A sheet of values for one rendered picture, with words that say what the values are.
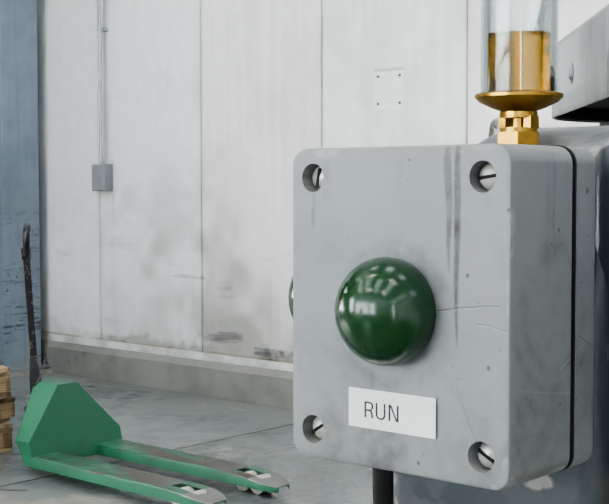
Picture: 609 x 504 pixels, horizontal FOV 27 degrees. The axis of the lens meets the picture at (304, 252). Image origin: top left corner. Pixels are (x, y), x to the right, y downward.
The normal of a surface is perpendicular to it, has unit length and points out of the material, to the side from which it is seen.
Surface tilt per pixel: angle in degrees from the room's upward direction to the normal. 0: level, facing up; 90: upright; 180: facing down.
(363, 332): 106
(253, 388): 90
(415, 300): 72
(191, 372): 90
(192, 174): 90
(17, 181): 90
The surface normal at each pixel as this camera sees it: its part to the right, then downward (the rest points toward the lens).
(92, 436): 0.72, -0.22
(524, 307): 0.75, 0.04
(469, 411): -0.66, 0.04
